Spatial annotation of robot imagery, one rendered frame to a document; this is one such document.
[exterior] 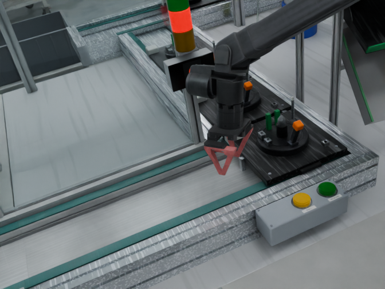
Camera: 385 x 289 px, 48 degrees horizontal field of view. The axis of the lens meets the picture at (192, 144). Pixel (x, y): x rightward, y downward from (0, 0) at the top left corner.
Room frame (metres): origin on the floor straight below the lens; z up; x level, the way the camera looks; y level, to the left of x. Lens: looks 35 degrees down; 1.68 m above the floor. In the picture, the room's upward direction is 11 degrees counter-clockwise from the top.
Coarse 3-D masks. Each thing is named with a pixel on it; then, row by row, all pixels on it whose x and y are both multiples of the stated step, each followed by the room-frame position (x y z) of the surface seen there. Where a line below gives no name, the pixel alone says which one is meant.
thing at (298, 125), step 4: (292, 120) 0.89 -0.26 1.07; (300, 120) 0.88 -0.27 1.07; (292, 124) 0.88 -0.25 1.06; (296, 124) 0.87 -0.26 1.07; (300, 124) 0.86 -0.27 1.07; (296, 128) 0.86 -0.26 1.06; (300, 128) 0.86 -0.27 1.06; (292, 132) 0.88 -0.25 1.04; (296, 132) 0.87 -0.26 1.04; (292, 136) 0.88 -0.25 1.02; (296, 136) 0.88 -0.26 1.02; (292, 140) 0.88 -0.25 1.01; (296, 140) 0.89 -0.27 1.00
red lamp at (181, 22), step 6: (174, 12) 0.98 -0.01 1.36; (180, 12) 0.98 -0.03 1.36; (186, 12) 0.98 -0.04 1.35; (174, 18) 0.98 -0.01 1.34; (180, 18) 0.98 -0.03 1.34; (186, 18) 0.98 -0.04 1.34; (174, 24) 0.98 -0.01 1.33; (180, 24) 0.98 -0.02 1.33; (186, 24) 0.98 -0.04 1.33; (174, 30) 0.99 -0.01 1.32; (180, 30) 0.98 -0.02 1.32; (186, 30) 0.98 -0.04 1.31
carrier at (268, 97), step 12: (252, 84) 1.28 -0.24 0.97; (252, 96) 1.17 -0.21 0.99; (264, 96) 1.19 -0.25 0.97; (276, 96) 1.18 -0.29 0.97; (204, 108) 1.19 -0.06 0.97; (216, 108) 1.17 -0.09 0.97; (252, 108) 1.13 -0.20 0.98; (264, 108) 1.12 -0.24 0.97; (276, 108) 1.11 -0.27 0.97; (288, 108) 1.10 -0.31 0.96; (216, 120) 1.10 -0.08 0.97; (252, 120) 1.07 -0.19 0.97
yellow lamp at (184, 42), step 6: (192, 30) 0.99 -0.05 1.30; (174, 36) 0.99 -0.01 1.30; (180, 36) 0.98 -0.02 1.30; (186, 36) 0.98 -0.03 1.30; (192, 36) 0.99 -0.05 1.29; (174, 42) 1.00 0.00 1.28; (180, 42) 0.98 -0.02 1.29; (186, 42) 0.98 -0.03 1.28; (192, 42) 0.99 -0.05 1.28; (180, 48) 0.98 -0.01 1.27; (186, 48) 0.98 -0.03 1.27; (192, 48) 0.98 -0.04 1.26
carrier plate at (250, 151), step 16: (288, 112) 1.08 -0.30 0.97; (256, 128) 1.02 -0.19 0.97; (320, 128) 0.97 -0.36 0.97; (256, 144) 0.95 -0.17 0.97; (320, 144) 0.90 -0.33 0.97; (336, 144) 0.88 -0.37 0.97; (256, 160) 0.88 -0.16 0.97; (272, 160) 0.87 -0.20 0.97; (288, 160) 0.86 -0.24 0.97; (304, 160) 0.85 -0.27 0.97; (320, 160) 0.84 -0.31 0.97; (272, 176) 0.81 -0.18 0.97; (288, 176) 0.81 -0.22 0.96
